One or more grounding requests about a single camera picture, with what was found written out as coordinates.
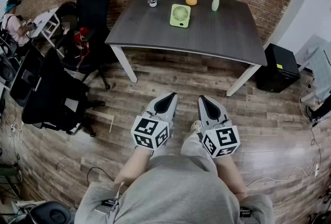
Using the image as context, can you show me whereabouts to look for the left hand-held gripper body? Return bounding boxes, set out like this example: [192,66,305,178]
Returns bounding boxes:
[130,110,174,151]

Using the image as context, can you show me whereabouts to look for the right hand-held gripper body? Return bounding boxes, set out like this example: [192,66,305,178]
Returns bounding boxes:
[198,117,241,159]

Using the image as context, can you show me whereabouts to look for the small green desk fan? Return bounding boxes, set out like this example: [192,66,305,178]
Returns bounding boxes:
[169,4,191,28]

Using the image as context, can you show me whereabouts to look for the person's left forearm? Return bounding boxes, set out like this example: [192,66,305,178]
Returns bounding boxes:
[113,146,153,187]

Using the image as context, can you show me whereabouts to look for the person's right forearm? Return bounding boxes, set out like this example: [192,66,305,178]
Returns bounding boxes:
[214,157,248,202]

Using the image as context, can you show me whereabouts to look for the person's beige shoe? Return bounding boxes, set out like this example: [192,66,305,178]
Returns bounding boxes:
[190,120,203,136]

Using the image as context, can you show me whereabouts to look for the person's grey trousers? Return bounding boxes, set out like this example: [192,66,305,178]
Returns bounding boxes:
[134,132,217,167]

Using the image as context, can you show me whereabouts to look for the white table leg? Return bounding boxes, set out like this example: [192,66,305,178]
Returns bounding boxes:
[226,64,262,97]
[110,44,138,84]

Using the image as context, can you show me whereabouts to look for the person's grey shirt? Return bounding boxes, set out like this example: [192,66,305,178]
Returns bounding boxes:
[74,154,275,224]

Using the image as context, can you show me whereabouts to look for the black cabinet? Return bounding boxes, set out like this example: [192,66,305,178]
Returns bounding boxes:
[255,43,301,94]

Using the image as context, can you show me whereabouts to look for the black mesh office chair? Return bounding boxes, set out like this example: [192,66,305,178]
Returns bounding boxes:
[9,48,44,108]
[22,47,106,138]

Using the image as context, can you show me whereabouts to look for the red bag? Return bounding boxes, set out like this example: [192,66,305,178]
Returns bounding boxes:
[73,26,91,61]

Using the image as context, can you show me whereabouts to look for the tall black office chair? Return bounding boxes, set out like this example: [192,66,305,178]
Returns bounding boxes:
[61,0,119,91]

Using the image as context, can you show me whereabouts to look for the black round seat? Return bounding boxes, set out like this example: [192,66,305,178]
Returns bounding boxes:
[29,201,72,224]

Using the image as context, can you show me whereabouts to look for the black floor cable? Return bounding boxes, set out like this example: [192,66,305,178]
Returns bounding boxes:
[86,167,114,185]

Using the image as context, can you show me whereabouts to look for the white charger cable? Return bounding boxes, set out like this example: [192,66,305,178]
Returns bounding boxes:
[247,158,321,188]

